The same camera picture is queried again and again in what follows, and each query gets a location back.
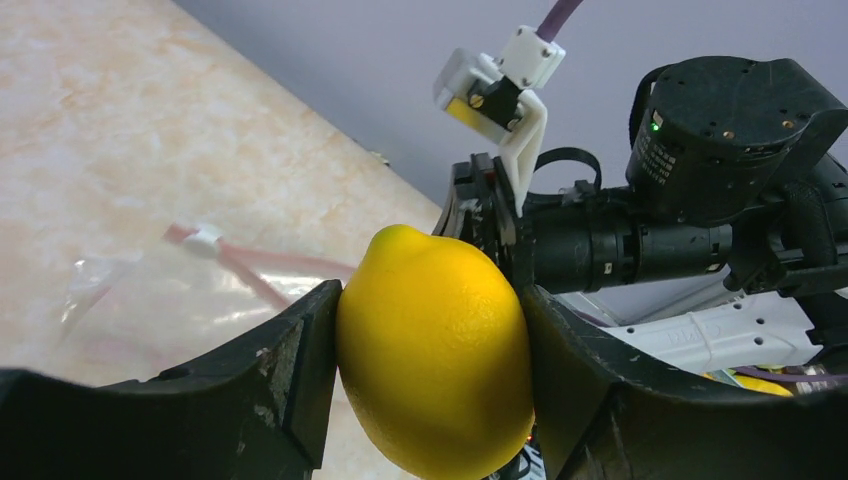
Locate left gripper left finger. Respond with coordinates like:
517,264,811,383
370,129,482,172
1,280,342,479

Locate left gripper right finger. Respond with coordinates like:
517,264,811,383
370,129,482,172
520,287,847,479

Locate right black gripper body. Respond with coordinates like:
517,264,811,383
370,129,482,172
433,153,530,265

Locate yellow lemon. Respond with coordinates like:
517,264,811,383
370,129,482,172
336,225,534,479

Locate clear zip top bag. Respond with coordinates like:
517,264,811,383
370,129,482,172
56,223,353,377

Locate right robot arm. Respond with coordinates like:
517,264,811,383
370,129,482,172
435,56,847,364

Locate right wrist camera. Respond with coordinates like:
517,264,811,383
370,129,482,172
433,25,566,216

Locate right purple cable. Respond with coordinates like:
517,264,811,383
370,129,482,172
535,0,586,42

